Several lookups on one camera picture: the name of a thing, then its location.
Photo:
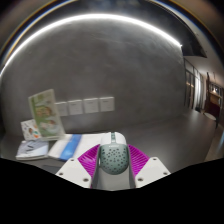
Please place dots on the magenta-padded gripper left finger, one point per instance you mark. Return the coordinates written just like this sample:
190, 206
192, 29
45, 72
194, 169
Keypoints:
75, 171

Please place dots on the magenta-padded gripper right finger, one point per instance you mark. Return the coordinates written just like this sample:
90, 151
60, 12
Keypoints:
150, 170

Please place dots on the green and white computer mouse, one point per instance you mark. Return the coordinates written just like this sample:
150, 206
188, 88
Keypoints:
113, 156

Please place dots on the white book with blue stripe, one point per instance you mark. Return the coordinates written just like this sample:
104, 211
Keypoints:
71, 146

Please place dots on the grey striped booklet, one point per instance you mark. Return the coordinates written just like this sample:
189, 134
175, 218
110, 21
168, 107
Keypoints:
31, 150

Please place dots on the small white colourful card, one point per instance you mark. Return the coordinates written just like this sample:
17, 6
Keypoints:
30, 130

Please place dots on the green standing leaflet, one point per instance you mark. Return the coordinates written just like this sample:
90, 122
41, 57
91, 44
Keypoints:
46, 113

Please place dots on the white ceiling light strip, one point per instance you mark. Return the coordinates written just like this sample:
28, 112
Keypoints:
96, 15

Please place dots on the white wall socket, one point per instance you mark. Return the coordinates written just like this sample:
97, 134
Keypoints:
62, 109
91, 105
107, 104
75, 107

